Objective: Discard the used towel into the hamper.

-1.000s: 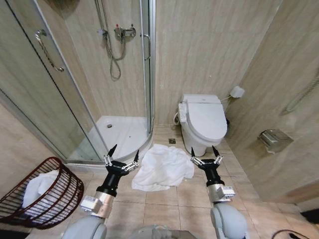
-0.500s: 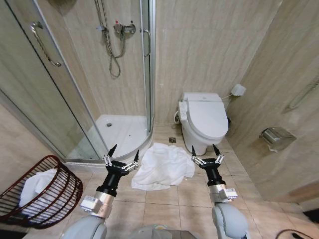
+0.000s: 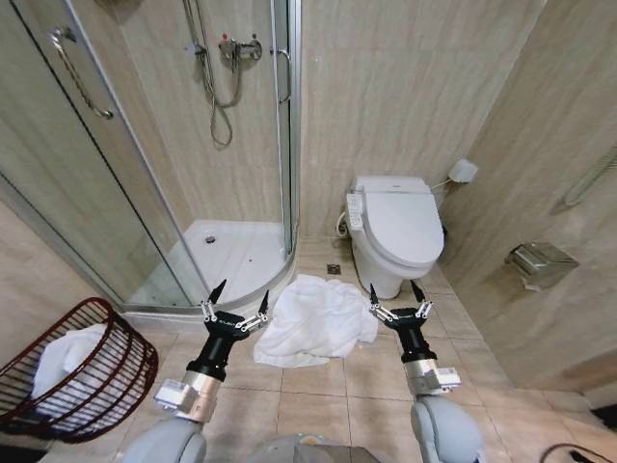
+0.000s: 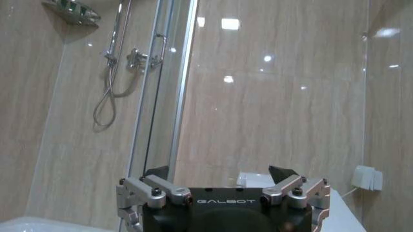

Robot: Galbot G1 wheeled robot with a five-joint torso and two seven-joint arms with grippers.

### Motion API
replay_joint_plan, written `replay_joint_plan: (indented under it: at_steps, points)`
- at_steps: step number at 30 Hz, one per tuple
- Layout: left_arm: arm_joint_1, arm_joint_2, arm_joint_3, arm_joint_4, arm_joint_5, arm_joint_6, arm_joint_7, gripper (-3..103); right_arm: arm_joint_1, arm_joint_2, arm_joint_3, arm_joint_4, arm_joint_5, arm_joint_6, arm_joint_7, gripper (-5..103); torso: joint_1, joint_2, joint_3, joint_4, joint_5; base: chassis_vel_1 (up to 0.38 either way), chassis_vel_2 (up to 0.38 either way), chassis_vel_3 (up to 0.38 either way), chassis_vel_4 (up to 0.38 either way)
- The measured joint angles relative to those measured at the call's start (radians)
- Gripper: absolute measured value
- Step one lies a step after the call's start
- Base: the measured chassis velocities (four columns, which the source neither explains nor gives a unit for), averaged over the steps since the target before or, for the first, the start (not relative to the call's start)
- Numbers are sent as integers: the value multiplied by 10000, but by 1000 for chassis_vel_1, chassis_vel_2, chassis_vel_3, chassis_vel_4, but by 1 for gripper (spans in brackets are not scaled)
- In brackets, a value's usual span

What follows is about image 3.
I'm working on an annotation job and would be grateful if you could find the chrome shower mixer valve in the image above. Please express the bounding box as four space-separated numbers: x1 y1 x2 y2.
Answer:
217 33 264 73

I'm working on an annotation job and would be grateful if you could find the steel toilet paper holder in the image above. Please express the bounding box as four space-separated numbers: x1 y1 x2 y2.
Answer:
504 242 579 291

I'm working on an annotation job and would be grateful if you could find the chrome shower hose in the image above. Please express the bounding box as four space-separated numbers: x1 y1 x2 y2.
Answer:
182 0 242 147

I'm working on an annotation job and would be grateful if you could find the toilet seat control panel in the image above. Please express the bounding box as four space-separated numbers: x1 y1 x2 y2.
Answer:
345 192 364 229

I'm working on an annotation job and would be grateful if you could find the dark red wire hamper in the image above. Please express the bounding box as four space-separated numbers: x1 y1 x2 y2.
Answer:
0 297 159 445

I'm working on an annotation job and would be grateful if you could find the black cable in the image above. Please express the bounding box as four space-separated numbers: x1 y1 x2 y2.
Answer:
537 441 617 463

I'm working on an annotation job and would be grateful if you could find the white shower tray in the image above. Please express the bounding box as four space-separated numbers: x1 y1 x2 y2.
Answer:
129 219 298 310

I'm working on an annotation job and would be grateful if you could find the chrome shower door handle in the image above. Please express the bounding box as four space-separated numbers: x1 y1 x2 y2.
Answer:
275 46 293 105
48 26 115 121

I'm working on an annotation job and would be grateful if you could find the crumpled white towel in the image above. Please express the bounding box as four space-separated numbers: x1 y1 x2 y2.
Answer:
253 273 380 368

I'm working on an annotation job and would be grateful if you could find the white towel in hamper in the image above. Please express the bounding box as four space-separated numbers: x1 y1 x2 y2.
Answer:
31 323 108 401

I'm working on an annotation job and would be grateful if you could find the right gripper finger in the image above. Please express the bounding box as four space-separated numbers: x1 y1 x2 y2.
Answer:
368 283 397 322
410 282 437 320

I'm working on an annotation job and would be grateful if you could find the white toilet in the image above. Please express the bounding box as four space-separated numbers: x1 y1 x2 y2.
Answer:
343 175 445 300

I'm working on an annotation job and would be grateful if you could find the white wall box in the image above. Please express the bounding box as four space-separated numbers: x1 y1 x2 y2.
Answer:
447 159 479 184

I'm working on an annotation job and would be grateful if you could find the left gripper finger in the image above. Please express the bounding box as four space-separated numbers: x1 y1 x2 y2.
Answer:
239 289 272 334
200 279 228 323

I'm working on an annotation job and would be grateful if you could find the glass shower enclosure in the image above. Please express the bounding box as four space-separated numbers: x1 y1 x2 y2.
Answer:
0 0 303 319

